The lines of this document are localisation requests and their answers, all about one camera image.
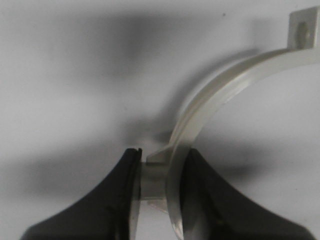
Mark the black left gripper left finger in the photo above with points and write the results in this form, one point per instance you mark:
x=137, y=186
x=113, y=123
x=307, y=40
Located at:
x=108, y=212

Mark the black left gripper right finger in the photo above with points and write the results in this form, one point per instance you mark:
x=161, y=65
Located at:
x=212, y=209

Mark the white half pipe clamp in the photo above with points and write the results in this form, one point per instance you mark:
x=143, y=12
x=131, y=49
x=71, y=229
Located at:
x=160, y=176

